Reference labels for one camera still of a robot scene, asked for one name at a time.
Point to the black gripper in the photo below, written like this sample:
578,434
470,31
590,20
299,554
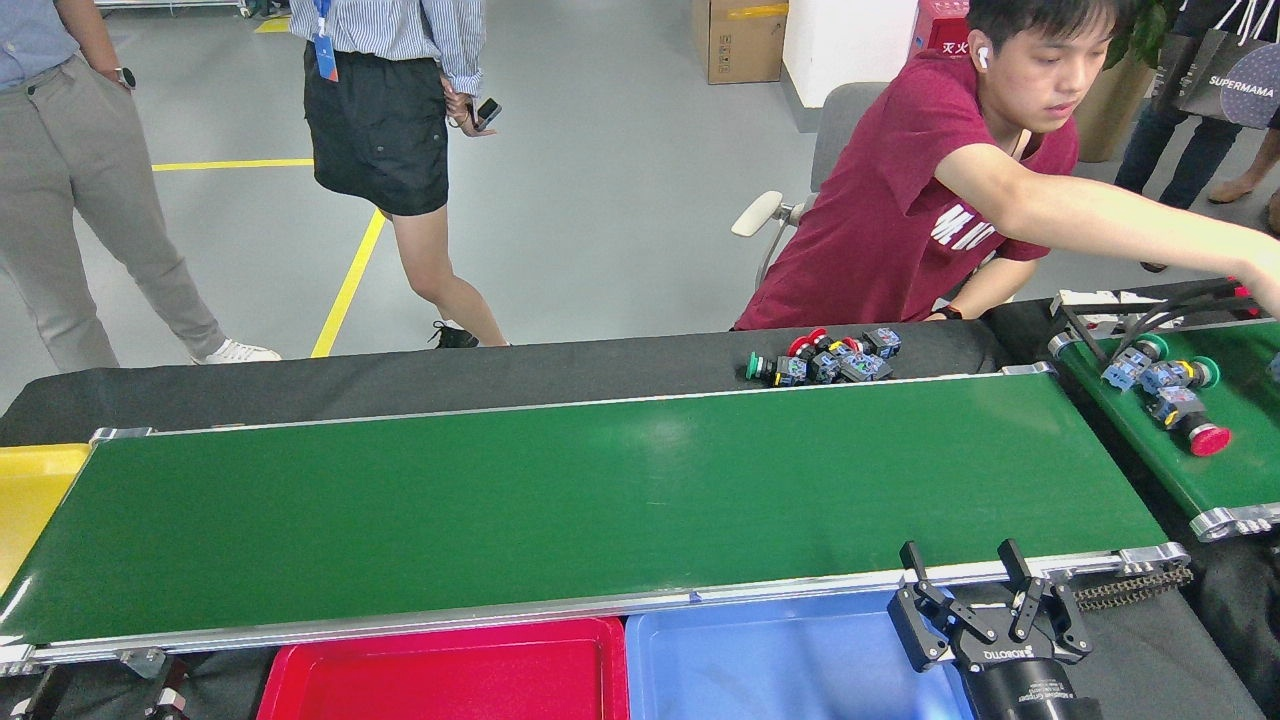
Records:
1025,690

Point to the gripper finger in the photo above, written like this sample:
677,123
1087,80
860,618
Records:
170,695
35,700

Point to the seated person's right forearm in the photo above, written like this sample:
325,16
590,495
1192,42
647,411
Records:
1130,225

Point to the seated person's left forearm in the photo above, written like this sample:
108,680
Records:
975,285

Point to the yellow plastic tray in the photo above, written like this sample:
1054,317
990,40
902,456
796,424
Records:
35,500

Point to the blue plastic tray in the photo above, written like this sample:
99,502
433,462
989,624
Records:
770,660

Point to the red plastic tray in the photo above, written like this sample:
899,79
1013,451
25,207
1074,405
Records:
450,675

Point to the green feeder conveyor belt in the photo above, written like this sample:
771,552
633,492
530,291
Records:
1240,460

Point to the long green conveyor belt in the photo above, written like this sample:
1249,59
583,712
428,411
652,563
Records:
600,500

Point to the seated person's right hand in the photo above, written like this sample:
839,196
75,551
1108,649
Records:
1268,285

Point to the black wristwatch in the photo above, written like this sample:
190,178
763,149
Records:
948,312
125,78

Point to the red bin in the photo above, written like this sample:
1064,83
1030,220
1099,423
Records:
1243,290

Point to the seated person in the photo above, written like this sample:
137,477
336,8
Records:
880,200

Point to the standing person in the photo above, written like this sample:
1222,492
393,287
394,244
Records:
70,180
1190,160
375,130
1235,190

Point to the potted plant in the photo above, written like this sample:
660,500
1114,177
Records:
1110,110

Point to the dark printed shopping bag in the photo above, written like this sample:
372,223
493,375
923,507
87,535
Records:
1240,90

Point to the red fire extinguisher cabinet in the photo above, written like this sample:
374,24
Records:
935,30

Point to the cardboard box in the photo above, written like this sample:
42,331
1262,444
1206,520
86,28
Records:
740,42

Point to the blue ID badge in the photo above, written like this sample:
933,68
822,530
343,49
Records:
326,60

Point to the smartphone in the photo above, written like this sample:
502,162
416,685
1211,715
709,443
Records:
487,112

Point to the metal cart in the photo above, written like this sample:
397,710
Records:
170,6

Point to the black metal guide frame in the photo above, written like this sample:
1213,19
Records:
1080,335

